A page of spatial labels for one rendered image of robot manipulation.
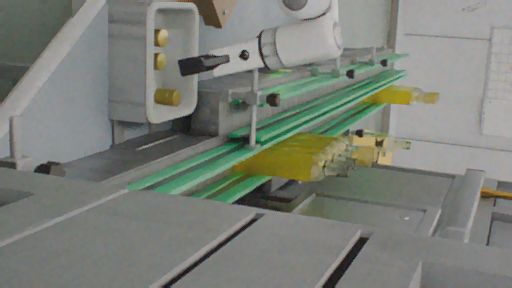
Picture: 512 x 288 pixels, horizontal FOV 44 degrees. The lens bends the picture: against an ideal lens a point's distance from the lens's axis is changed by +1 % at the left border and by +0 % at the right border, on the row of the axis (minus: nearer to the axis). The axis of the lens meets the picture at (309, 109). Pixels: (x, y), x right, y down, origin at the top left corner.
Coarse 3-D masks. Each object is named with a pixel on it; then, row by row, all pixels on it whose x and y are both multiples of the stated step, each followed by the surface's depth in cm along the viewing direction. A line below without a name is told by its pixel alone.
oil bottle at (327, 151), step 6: (276, 144) 143; (282, 144) 143; (288, 144) 144; (294, 144) 144; (300, 144) 144; (306, 144) 145; (306, 150) 141; (312, 150) 140; (318, 150) 140; (324, 150) 140; (330, 150) 141; (330, 156) 140
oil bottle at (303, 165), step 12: (252, 156) 139; (264, 156) 138; (276, 156) 137; (288, 156) 136; (300, 156) 135; (312, 156) 135; (324, 156) 137; (240, 168) 140; (252, 168) 139; (264, 168) 138; (276, 168) 137; (288, 168) 136; (300, 168) 135; (312, 168) 134; (324, 168) 135; (312, 180) 135
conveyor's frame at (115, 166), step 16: (368, 48) 295; (384, 48) 300; (208, 80) 149; (224, 80) 151; (240, 80) 152; (272, 80) 159; (288, 80) 170; (176, 128) 140; (160, 144) 123; (176, 144) 124; (192, 144) 125; (208, 144) 129; (80, 160) 109; (96, 160) 109; (112, 160) 110; (128, 160) 110; (144, 160) 111; (160, 160) 113; (176, 160) 117; (64, 176) 99; (80, 176) 99; (96, 176) 100; (112, 176) 100; (128, 176) 103
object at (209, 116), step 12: (204, 96) 132; (216, 96) 131; (204, 108) 132; (216, 108) 132; (192, 120) 134; (204, 120) 133; (216, 120) 132; (192, 132) 134; (204, 132) 133; (216, 132) 132
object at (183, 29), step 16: (160, 16) 127; (176, 16) 128; (192, 16) 127; (176, 32) 128; (192, 32) 127; (160, 48) 128; (176, 48) 129; (192, 48) 128; (176, 64) 129; (160, 80) 130; (176, 80) 130; (192, 80) 129; (192, 96) 129; (160, 112) 121; (176, 112) 123
